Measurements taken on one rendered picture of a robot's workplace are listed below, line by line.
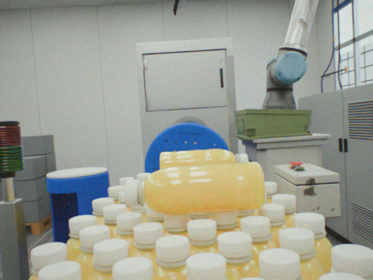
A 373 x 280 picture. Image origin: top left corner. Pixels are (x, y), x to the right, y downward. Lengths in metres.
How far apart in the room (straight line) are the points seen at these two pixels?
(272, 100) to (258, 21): 5.23
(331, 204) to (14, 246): 0.67
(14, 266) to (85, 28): 6.04
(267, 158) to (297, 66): 0.38
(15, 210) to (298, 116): 1.09
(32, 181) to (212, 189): 4.19
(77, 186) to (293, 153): 0.94
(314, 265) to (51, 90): 6.37
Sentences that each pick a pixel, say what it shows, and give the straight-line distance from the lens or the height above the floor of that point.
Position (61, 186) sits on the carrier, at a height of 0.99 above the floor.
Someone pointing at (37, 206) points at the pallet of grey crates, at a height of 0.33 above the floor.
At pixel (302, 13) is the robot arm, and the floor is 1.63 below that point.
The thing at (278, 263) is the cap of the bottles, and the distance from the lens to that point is 0.35.
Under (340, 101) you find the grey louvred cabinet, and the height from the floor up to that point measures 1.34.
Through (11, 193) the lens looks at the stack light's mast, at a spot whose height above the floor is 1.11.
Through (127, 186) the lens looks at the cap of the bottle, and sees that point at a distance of 0.51.
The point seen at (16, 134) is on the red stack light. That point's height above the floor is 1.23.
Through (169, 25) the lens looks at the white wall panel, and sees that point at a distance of 6.52.
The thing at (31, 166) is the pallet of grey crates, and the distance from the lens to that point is 4.58.
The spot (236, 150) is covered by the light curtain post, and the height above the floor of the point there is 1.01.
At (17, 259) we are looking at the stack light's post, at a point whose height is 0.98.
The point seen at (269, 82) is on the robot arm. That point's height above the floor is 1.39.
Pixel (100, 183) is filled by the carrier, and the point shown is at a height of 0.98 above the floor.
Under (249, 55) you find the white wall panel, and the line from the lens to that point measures 6.56.
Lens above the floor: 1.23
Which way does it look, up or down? 3 degrees down
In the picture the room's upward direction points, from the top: 4 degrees counter-clockwise
